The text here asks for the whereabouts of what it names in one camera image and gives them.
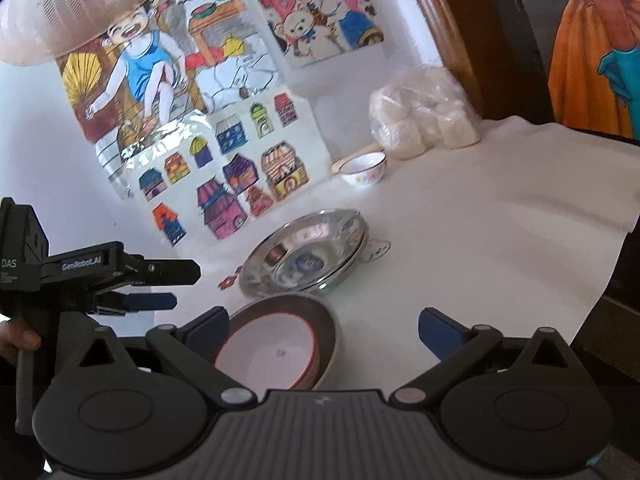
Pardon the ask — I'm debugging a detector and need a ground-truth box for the steel bowl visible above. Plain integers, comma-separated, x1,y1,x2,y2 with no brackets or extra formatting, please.
227,292,340,390

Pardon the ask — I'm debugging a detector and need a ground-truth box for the small floral white bowl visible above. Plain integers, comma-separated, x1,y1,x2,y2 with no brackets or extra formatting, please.
338,152,387,188

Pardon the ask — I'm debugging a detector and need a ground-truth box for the white bowl red rim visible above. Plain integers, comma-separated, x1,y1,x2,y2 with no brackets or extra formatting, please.
214,312,320,398

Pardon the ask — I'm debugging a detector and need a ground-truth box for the person's left hand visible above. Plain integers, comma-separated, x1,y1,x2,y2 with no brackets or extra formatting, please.
0,318,41,364

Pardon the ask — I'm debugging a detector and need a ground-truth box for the colourful houses drawing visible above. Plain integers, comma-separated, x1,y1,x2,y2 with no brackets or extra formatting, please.
120,86,331,258

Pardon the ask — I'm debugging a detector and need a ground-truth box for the white printed table mat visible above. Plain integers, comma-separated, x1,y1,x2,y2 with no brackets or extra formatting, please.
137,117,639,390

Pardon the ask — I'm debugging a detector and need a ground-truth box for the steel plate stack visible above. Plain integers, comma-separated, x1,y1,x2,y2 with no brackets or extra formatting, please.
239,209,369,298

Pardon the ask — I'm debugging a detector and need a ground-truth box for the wooden stick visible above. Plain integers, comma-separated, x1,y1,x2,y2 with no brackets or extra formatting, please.
331,142,382,174

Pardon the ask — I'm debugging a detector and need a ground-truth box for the boy with fan drawing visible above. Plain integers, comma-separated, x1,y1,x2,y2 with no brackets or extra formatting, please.
56,0,281,195

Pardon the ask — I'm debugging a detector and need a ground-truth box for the bag of white rolls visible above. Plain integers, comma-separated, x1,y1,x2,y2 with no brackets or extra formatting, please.
369,65,480,160

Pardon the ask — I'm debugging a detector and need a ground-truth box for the pink plastic fan cover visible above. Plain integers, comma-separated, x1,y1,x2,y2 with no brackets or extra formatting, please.
0,0,184,66

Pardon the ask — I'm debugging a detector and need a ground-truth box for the girl with teddy drawing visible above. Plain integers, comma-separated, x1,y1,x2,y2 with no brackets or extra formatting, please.
255,0,385,68

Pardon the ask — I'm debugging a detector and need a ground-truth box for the orange dress girl painting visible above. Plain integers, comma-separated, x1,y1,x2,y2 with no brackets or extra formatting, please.
548,0,639,140

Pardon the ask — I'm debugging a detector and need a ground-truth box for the brown wooden frame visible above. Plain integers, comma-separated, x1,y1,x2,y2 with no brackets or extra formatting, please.
416,0,484,114

